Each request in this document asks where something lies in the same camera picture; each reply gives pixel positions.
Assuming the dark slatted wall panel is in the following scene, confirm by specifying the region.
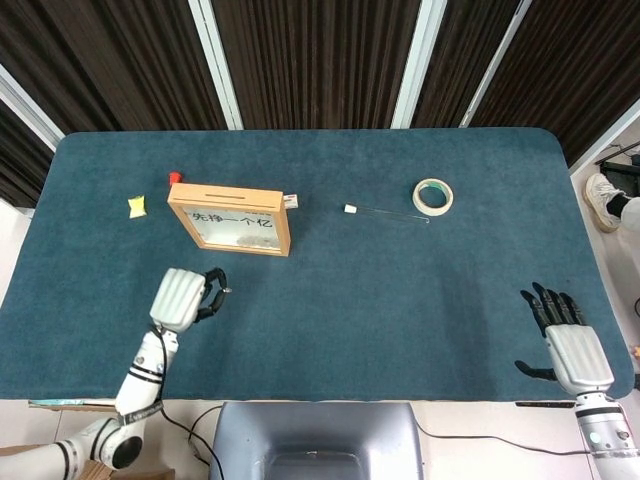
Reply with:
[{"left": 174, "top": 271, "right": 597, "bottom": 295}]
[
  {"left": 469, "top": 0, "right": 640, "bottom": 166},
  {"left": 0, "top": 0, "right": 229, "bottom": 149},
  {"left": 212, "top": 0, "right": 426, "bottom": 131},
  {"left": 412, "top": 0, "right": 521, "bottom": 129},
  {"left": 0, "top": 97, "right": 56, "bottom": 209}
]

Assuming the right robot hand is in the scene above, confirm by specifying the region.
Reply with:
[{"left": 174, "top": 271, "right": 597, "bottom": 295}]
[{"left": 514, "top": 281, "right": 616, "bottom": 396}]

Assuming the masking tape roll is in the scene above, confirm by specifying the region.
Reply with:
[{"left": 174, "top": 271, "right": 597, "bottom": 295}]
[{"left": 412, "top": 177, "right": 455, "bottom": 217}]

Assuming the black equipment stand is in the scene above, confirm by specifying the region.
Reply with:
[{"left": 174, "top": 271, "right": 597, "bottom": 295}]
[{"left": 599, "top": 149, "right": 640, "bottom": 196}]

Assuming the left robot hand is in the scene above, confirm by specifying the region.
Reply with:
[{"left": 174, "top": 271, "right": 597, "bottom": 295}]
[{"left": 149, "top": 267, "right": 234, "bottom": 335}]

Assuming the person's leg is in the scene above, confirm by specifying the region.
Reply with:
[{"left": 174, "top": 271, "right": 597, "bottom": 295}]
[{"left": 607, "top": 192, "right": 640, "bottom": 236}]

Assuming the grey robot torso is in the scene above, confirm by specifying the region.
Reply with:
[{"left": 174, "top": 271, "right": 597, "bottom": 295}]
[{"left": 208, "top": 401, "right": 426, "bottom": 480}]

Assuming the white sneaker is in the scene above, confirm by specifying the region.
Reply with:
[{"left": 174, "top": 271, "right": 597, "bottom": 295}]
[{"left": 584, "top": 173, "right": 624, "bottom": 234}]

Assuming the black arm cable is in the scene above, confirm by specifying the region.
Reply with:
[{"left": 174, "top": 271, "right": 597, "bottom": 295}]
[{"left": 152, "top": 324, "right": 226, "bottom": 480}]

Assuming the wooden frame money box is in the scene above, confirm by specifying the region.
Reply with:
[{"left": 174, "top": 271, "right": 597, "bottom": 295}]
[{"left": 166, "top": 182, "right": 292, "bottom": 259}]

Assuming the glass tube with white cap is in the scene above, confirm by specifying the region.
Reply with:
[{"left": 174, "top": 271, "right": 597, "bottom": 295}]
[{"left": 344, "top": 201, "right": 431, "bottom": 225}]

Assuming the white partition post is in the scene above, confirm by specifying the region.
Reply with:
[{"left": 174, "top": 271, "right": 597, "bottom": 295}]
[
  {"left": 568, "top": 97, "right": 640, "bottom": 176},
  {"left": 0, "top": 63, "right": 66, "bottom": 151},
  {"left": 459, "top": 0, "right": 534, "bottom": 129},
  {"left": 188, "top": 0, "right": 245, "bottom": 131},
  {"left": 390, "top": 0, "right": 448, "bottom": 130}
]

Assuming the blue table cloth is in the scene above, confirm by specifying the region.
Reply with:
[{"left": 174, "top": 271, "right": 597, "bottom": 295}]
[{"left": 0, "top": 127, "right": 635, "bottom": 401}]

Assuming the black floor cable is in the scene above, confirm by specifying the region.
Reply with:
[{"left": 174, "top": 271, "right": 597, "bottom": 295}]
[{"left": 414, "top": 422, "right": 594, "bottom": 456}]

